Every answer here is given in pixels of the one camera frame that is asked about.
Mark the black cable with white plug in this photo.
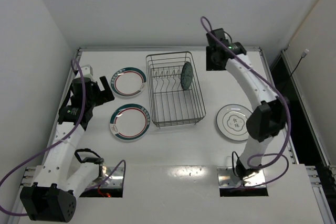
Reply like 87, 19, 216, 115
288, 48, 310, 78

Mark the metal base plate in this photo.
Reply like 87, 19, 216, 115
88, 166, 124, 189
217, 167, 266, 189

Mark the small blue patterned plate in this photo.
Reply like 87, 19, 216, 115
180, 62, 193, 90

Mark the metal wire dish rack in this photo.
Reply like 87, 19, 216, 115
145, 51, 206, 128

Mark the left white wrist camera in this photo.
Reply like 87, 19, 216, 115
81, 65, 93, 80

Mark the grey plate with characters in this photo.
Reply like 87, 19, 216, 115
216, 104, 252, 142

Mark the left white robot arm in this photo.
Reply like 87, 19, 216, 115
20, 76, 114, 222

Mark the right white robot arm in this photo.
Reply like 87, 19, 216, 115
206, 28, 291, 179

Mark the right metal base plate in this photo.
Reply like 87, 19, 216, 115
217, 167, 266, 189

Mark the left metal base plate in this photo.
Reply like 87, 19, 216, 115
88, 166, 124, 189

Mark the green rimmed white plate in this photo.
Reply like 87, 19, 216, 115
110, 103, 151, 142
110, 67, 147, 98

